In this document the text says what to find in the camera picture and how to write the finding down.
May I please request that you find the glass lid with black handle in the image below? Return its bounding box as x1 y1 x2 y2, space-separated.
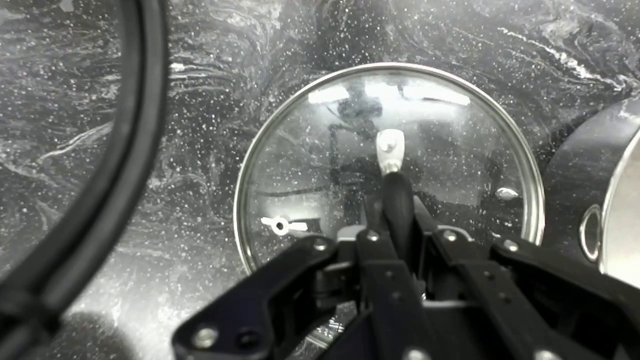
233 62 546 351

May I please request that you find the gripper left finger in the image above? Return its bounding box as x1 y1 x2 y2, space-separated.
171 194 432 360

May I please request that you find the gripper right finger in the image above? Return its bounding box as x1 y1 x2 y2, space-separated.
413 195 640 360

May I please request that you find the silver pot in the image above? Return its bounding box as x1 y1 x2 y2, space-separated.
542 96 640 290

